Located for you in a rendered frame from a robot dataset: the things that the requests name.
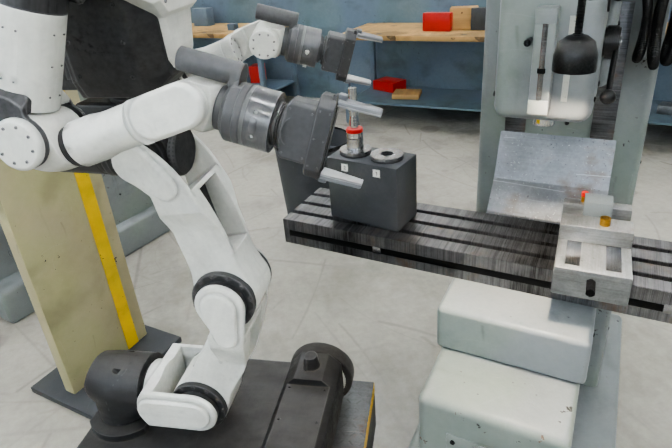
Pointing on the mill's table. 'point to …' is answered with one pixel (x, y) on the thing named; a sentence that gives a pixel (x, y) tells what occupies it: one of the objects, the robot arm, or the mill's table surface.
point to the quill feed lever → (611, 60)
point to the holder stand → (375, 186)
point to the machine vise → (593, 263)
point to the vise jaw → (572, 229)
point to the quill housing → (512, 33)
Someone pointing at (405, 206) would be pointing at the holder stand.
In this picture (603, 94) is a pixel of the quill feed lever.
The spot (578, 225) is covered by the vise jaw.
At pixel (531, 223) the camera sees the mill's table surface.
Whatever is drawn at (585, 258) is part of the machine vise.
